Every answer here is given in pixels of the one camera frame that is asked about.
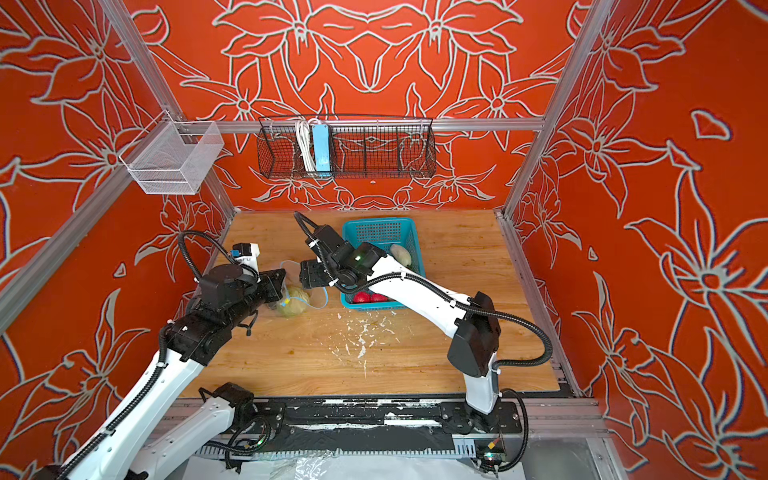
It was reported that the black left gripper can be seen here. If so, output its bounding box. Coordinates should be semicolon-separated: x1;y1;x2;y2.
228;264;286;329

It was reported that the red strawberry toy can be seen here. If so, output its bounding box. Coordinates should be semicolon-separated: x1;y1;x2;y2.
352;291;371;304

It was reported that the clear zip top bag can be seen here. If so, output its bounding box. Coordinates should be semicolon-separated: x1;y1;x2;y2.
269;260;329;318

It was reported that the green cabbage toy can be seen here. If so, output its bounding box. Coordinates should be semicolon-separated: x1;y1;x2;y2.
275;285;310;318

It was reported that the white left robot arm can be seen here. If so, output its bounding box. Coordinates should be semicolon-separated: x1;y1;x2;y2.
36;243;286;479

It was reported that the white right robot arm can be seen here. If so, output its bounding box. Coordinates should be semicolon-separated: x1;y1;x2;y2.
294;212;553;414

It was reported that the white daikon toy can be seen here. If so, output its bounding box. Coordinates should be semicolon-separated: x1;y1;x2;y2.
389;244;413;268

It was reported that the teal plastic perforated basket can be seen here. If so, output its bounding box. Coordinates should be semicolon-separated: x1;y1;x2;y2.
340;217;425;311

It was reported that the light blue flat box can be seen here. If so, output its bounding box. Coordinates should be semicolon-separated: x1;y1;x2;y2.
312;123;331;176

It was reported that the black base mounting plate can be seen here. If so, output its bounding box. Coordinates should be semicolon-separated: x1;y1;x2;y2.
254;394;524;435

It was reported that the black wire wall basket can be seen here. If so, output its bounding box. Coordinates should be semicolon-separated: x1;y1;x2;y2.
256;115;437;180

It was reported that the white coiled cable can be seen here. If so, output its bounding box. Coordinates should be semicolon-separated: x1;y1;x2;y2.
295;118;319;174

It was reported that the clear plastic wall bin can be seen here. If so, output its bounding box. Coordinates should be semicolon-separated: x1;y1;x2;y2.
121;122;224;195

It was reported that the aluminium frame rail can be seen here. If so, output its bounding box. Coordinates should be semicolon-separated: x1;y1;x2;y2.
175;117;544;135

